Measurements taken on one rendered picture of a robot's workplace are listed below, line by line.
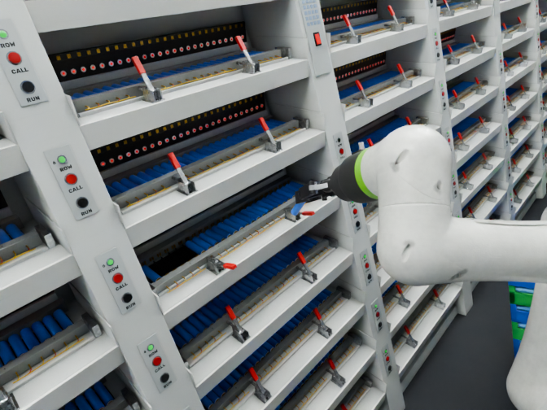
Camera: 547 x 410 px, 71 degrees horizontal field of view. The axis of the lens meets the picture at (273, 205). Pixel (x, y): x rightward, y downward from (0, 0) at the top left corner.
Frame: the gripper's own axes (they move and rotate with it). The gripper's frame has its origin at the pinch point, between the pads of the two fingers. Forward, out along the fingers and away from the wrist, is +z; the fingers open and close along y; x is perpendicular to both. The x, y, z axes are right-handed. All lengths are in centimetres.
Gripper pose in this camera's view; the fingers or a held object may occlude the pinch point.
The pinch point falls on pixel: (308, 195)
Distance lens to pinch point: 90.0
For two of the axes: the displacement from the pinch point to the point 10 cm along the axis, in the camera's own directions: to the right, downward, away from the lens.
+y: -9.2, 0.8, -3.8
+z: -3.7, 1.2, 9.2
